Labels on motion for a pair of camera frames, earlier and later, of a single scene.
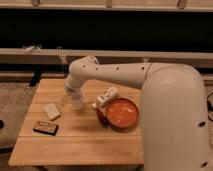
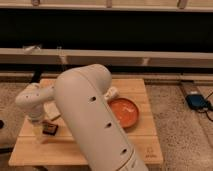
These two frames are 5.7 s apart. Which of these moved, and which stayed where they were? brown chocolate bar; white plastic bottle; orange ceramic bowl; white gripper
Moved: white gripper
Stayed: brown chocolate bar; white plastic bottle; orange ceramic bowl
